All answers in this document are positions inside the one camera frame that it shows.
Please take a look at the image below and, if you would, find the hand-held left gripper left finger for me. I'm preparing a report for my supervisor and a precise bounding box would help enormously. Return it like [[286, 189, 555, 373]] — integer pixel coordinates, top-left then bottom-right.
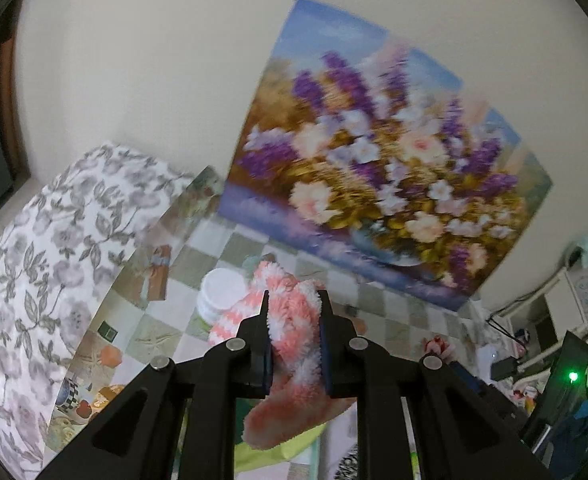
[[38, 289, 275, 480]]

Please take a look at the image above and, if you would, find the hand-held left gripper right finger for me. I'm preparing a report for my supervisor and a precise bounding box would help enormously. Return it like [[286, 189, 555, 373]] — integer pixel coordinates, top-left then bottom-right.
[[319, 289, 552, 480]]

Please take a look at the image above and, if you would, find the pink striped fuzzy sock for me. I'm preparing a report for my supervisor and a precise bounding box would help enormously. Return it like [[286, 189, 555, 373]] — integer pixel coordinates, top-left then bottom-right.
[[208, 260, 355, 451]]

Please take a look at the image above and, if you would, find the white tray with green rim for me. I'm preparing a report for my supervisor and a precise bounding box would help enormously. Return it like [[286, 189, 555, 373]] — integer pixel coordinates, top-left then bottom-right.
[[314, 400, 365, 480]]

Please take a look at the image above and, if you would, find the pile of colourful toys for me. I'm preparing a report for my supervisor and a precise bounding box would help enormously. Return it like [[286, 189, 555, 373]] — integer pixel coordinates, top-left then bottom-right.
[[511, 377, 544, 406]]

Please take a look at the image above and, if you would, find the black power adapter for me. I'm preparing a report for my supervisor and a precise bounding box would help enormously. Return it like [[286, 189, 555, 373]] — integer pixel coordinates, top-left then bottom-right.
[[490, 357, 519, 381]]

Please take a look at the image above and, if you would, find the white capped bottle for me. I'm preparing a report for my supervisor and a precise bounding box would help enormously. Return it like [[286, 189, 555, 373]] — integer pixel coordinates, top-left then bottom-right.
[[195, 268, 249, 333]]

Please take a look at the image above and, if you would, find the white power strip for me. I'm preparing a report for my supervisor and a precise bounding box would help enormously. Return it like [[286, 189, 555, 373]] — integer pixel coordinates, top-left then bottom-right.
[[476, 347, 499, 378]]

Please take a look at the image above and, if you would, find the light green cloth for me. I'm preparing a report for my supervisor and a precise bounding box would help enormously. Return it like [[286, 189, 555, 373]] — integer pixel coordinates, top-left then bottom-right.
[[234, 422, 327, 473]]

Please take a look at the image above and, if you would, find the leopard print scrunchie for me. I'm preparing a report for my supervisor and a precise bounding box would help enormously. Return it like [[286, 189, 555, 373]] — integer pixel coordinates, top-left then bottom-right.
[[331, 452, 362, 480]]

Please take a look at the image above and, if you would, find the red pink plush toy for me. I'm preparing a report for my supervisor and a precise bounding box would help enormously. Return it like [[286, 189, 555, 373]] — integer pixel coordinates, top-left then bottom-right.
[[421, 336, 454, 361]]

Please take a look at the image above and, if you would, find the checked printed tablecloth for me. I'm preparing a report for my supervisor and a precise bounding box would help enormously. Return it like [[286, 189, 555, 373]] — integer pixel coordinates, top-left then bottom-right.
[[44, 165, 494, 480]]

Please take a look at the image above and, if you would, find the floral painting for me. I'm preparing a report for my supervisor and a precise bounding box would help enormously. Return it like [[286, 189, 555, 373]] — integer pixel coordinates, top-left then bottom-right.
[[218, 0, 554, 313]]

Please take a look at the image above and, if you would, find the grey floral tablecloth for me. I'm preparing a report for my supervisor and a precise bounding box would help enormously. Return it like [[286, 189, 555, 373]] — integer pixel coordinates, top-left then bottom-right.
[[0, 142, 195, 478]]

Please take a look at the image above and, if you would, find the dark wooden door frame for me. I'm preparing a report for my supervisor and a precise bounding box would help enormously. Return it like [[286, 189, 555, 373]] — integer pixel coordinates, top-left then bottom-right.
[[0, 0, 32, 231]]

